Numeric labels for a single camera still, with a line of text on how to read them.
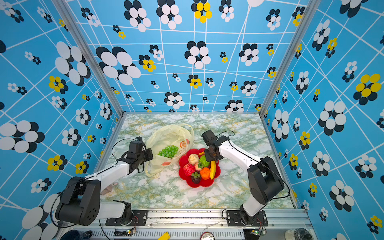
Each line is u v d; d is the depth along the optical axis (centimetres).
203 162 86
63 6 69
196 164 85
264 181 44
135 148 70
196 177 81
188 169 84
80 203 42
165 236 68
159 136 96
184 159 89
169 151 94
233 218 73
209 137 70
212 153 70
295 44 80
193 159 87
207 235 60
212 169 84
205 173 84
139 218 73
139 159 75
